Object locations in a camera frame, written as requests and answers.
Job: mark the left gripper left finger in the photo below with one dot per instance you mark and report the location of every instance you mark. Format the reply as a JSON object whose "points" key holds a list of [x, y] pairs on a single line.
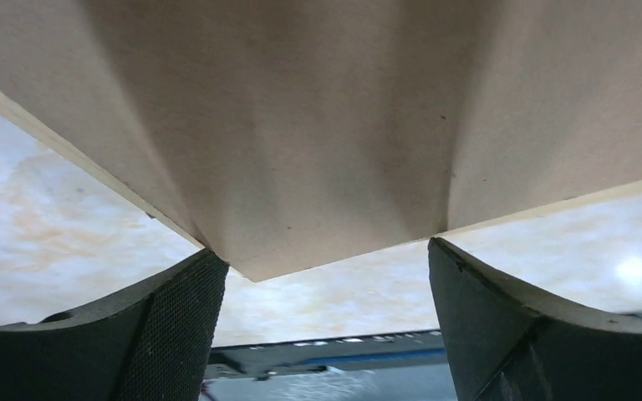
{"points": [[148, 341]]}

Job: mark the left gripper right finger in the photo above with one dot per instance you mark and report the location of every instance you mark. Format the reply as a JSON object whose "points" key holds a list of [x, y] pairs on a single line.
{"points": [[506, 339]]}

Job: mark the brown backing board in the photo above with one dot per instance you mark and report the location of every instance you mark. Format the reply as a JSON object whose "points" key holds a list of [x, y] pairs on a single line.
{"points": [[292, 134]]}

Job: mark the light wooden picture frame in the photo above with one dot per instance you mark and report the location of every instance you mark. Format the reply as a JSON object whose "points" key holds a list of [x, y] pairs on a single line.
{"points": [[20, 117]]}

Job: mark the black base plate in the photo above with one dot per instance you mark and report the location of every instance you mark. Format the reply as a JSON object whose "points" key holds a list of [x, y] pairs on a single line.
{"points": [[370, 352]]}

